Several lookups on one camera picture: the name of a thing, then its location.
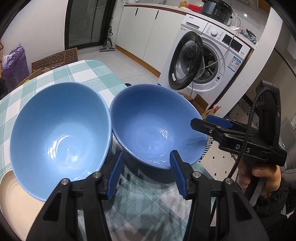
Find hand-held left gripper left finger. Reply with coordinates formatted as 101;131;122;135
32;151;125;241

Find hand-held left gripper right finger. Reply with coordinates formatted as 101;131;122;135
169;150;270;241

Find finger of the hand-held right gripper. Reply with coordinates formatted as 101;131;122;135
191;118;232;139
206;115;252;132

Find small blue bowl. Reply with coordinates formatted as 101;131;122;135
109;84;208;171

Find large blue bowl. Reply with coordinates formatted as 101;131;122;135
9;82;114;202

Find cream round plate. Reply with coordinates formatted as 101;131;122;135
0;169;50;234

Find person's right forearm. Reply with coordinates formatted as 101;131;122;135
253;168;296;234

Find person's right hand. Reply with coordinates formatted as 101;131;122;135
238;159;282;198

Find black white striped mat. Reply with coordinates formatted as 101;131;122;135
228;96;263;131

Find brown cardboard box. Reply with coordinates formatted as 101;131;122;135
177;91;222;118

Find white dotted floor mat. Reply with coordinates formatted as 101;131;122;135
201;148;242;183

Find white washing machine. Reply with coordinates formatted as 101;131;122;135
158;14;252;109

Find grey plastic bag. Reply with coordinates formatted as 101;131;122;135
240;28;258;44

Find black electric pressure cooker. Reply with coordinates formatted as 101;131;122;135
201;0;233;24

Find white kitchen base cabinet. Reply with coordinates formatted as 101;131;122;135
115;3;188;78

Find upright floor mop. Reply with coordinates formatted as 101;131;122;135
99;26;116;52

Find purple plastic bag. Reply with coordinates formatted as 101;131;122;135
2;43;29;93

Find black-framed glass sliding door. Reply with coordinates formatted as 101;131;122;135
63;0;114;50

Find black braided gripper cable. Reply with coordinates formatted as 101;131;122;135
209;88;278;223

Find white appliance cable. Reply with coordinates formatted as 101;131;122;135
192;30;242;98

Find ring-patterned cardboard box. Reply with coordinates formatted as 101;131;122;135
23;47;79;81

